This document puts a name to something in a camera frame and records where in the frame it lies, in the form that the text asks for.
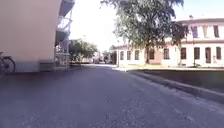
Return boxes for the pale building with dark windows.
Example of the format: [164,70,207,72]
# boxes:
[111,16,224,69]

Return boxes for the grey kerb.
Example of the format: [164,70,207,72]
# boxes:
[128,69,224,104]

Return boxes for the large leafy tree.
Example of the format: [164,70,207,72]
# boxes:
[99,0,189,66]

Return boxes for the grey asphalt road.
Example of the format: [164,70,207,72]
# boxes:
[0,63,224,128]

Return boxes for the low grey box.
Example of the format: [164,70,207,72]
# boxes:
[39,60,55,72]

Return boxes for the row of parked bicycles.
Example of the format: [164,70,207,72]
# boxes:
[0,51,17,77]

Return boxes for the grass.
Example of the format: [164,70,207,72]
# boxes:
[143,68,224,92]

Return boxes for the beige building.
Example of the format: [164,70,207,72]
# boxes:
[0,0,76,74]

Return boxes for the distant green trees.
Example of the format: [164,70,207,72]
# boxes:
[68,38,99,64]

